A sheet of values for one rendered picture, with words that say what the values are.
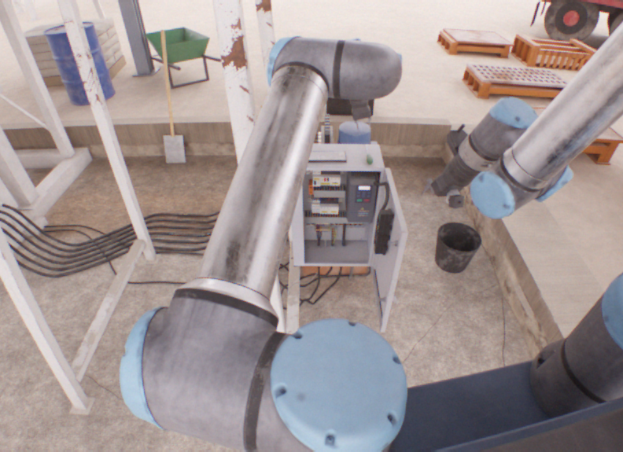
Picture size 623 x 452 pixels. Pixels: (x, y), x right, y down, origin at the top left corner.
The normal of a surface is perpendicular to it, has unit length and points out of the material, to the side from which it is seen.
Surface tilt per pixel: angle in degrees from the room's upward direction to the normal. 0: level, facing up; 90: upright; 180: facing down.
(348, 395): 5
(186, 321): 23
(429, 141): 90
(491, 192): 94
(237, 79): 81
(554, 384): 70
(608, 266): 0
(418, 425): 0
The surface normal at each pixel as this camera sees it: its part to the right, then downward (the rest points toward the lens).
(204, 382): -0.08, -0.40
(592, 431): 0.01, -0.74
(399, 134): 0.00, 0.67
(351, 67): 0.03, 0.33
